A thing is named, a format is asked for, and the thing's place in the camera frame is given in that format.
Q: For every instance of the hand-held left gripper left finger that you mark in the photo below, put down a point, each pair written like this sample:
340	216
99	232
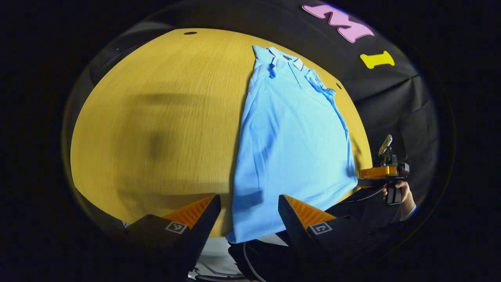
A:
203	231

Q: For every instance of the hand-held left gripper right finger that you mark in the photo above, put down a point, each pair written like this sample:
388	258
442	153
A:
293	227

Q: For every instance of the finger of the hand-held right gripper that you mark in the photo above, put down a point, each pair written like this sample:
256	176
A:
375	172

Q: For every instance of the light blue T-shirt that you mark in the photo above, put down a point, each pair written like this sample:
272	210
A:
289	137

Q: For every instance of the black backdrop cloth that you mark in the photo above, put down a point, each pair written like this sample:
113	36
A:
391	98

